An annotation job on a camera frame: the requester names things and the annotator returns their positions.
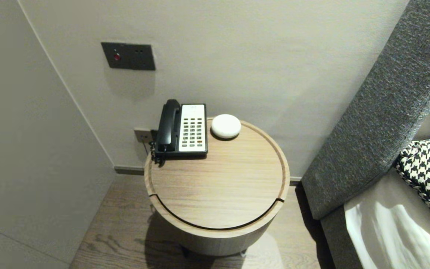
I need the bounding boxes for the black coiled phone cord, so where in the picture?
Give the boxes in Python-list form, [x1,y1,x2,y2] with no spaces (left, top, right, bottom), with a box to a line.
[149,141,166,166]

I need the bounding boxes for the grey fabric headboard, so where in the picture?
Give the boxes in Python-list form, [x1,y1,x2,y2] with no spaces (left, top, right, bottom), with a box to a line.
[302,0,430,220]

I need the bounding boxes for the beige wall socket plate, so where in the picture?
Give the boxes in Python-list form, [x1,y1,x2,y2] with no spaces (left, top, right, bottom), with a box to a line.
[134,128,152,143]

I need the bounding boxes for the black telephone handset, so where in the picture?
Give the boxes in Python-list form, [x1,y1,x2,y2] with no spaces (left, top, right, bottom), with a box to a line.
[156,99,181,152]

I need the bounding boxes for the curved wooden table drawer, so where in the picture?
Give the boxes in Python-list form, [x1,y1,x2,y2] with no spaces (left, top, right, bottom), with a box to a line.
[149,194,287,257]

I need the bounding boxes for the black white desk telephone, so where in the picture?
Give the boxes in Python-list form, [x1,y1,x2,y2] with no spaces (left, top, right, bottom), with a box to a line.
[155,104,208,157]

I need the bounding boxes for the white bed sheet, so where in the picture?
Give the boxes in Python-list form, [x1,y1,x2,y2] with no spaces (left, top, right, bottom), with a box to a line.
[344,168,430,269]

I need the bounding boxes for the round wooden side table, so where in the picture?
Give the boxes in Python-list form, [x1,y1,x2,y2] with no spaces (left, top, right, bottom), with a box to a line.
[144,117,291,230]

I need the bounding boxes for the dark wall switch panel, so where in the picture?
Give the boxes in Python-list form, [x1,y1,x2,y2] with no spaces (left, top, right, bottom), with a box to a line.
[101,42,156,71]

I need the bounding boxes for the grey fabric bed base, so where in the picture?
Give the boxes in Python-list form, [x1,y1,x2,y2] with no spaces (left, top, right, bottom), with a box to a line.
[320,209,367,269]

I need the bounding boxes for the white pebble-shaped device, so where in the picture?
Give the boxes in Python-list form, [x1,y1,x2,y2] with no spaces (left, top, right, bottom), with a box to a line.
[211,114,242,140]

